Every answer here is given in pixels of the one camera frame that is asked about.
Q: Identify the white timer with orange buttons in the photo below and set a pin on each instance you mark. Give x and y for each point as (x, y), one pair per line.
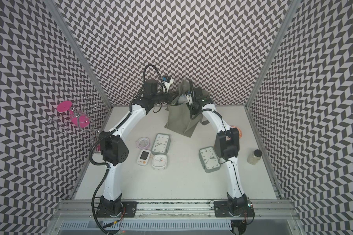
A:
(143, 157)

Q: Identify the aluminium front rail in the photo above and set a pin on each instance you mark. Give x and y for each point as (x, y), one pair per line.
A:
(208, 209)

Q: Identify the pink round alarm clock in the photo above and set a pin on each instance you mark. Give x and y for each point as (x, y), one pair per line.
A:
(143, 143)

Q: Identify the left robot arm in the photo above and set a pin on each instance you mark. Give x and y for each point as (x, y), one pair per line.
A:
(110, 149)

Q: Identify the green canvas bag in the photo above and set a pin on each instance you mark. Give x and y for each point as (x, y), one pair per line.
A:
(179, 119)

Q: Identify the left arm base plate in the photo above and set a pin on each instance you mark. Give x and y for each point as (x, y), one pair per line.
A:
(116, 209)

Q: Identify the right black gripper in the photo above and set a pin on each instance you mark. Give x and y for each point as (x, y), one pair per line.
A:
(192, 111)

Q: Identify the green rectangular analog clock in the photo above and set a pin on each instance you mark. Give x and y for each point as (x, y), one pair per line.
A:
(161, 144)

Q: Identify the large green analog clock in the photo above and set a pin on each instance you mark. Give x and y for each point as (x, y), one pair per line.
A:
(209, 159)

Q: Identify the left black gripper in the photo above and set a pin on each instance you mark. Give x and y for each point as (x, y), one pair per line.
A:
(171, 97)

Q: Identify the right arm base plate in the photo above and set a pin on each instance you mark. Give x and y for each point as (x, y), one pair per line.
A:
(222, 209)

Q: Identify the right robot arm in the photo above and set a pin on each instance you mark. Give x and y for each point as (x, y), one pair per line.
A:
(226, 147)

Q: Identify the jar with black lid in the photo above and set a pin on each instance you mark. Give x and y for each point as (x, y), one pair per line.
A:
(255, 157)

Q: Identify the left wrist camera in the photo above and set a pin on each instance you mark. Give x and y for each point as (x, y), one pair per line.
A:
(167, 81)

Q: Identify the orange patterned bowl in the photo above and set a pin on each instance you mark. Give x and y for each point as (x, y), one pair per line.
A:
(239, 131)

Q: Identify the white square analog clock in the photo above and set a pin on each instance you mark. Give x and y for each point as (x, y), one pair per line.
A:
(159, 162)

